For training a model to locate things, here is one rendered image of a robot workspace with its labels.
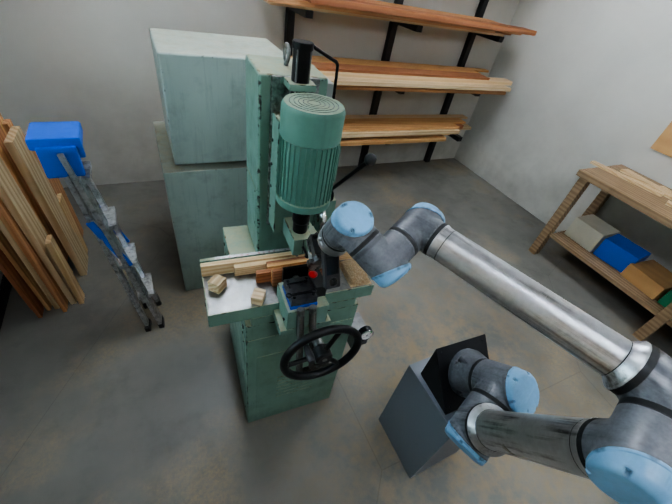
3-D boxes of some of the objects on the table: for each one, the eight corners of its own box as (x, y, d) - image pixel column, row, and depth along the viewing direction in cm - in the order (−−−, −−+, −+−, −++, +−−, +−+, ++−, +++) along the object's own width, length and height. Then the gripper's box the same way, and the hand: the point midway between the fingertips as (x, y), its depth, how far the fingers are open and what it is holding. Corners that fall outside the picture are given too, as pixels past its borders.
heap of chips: (350, 287, 125) (352, 280, 123) (336, 262, 135) (338, 255, 132) (371, 283, 129) (374, 276, 126) (357, 259, 138) (358, 252, 136)
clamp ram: (286, 300, 115) (288, 282, 109) (281, 285, 120) (282, 267, 114) (311, 296, 118) (314, 278, 113) (305, 281, 123) (307, 263, 118)
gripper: (343, 222, 94) (321, 247, 113) (312, 226, 90) (295, 251, 109) (351, 251, 92) (327, 272, 111) (319, 256, 88) (301, 276, 107)
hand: (314, 269), depth 108 cm, fingers closed
